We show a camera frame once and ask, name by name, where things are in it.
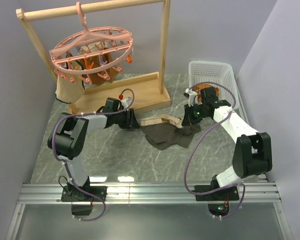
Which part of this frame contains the white plastic basket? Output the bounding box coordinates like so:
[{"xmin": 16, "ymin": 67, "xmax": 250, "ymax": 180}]
[{"xmin": 188, "ymin": 60, "xmax": 240, "ymax": 110}]

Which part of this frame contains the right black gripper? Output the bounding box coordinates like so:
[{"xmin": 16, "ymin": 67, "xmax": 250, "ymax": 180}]
[{"xmin": 182, "ymin": 102, "xmax": 209, "ymax": 127}]

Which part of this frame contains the beige hanging underwear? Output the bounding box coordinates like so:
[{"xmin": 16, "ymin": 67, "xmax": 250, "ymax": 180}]
[{"xmin": 55, "ymin": 76, "xmax": 85, "ymax": 104}]

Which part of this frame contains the aluminium mounting rail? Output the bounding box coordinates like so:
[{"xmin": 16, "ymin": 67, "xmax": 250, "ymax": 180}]
[{"xmin": 17, "ymin": 182, "xmax": 281, "ymax": 205}]

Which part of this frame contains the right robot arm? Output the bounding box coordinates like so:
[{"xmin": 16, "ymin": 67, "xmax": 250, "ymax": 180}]
[{"xmin": 181, "ymin": 86, "xmax": 273, "ymax": 200}]

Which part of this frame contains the wooden clothes rack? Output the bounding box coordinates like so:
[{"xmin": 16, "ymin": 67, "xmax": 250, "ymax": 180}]
[{"xmin": 16, "ymin": 0, "xmax": 171, "ymax": 114}]

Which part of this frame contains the pink round clip hanger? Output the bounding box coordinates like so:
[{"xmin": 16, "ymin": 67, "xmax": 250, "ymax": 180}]
[{"xmin": 49, "ymin": 1, "xmax": 134, "ymax": 85}]

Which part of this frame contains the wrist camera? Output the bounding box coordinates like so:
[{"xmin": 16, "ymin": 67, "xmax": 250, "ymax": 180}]
[
  {"xmin": 183, "ymin": 88, "xmax": 198, "ymax": 107},
  {"xmin": 118, "ymin": 94, "xmax": 134, "ymax": 109}
]

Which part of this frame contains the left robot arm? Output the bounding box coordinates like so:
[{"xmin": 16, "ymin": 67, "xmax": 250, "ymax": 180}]
[{"xmin": 47, "ymin": 95, "xmax": 140, "ymax": 202}]

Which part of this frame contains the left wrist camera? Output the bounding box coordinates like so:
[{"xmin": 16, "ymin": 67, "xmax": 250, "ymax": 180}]
[{"xmin": 118, "ymin": 94, "xmax": 134, "ymax": 109}]

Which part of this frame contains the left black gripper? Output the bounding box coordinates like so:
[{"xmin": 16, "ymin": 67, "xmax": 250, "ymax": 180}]
[{"xmin": 113, "ymin": 108, "xmax": 141, "ymax": 129}]

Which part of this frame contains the dark grey underwear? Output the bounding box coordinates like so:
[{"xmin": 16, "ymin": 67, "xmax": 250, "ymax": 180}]
[{"xmin": 140, "ymin": 114, "xmax": 201, "ymax": 151}]

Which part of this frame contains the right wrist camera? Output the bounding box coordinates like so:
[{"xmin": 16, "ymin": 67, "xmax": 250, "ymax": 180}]
[{"xmin": 183, "ymin": 88, "xmax": 198, "ymax": 107}]

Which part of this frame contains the brown hanging underwear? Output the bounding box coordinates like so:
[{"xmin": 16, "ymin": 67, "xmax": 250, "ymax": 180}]
[{"xmin": 80, "ymin": 52, "xmax": 117, "ymax": 87}]

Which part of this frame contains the orange underwear in basket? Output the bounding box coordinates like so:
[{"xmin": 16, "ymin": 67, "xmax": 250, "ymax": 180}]
[{"xmin": 192, "ymin": 84, "xmax": 219, "ymax": 104}]

